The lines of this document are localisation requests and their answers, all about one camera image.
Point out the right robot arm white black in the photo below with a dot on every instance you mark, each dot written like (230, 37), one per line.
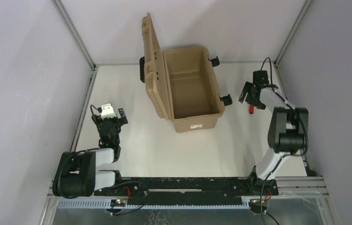
(287, 132)

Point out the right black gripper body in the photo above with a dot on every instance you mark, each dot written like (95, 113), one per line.
(253, 92)

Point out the small circuit board left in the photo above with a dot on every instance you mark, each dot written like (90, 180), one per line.
(118, 202)

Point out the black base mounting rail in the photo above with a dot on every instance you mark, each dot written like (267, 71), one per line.
(199, 191)

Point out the tan plastic storage bin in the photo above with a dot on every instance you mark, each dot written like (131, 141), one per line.
(193, 90)

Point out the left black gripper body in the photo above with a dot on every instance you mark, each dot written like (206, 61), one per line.
(110, 121)

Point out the aluminium frame rail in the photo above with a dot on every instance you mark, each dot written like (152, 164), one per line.
(83, 109)

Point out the tan bin lid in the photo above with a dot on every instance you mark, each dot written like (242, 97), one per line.
(155, 75)

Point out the black bin latch far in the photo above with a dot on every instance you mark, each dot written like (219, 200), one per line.
(215, 61)

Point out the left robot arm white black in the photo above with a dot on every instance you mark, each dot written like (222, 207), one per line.
(78, 173)

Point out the red handled screwdriver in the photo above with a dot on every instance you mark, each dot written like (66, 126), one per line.
(251, 109)

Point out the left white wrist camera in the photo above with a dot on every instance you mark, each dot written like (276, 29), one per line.
(107, 111)

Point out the black lid handle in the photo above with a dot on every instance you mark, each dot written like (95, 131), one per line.
(141, 69)

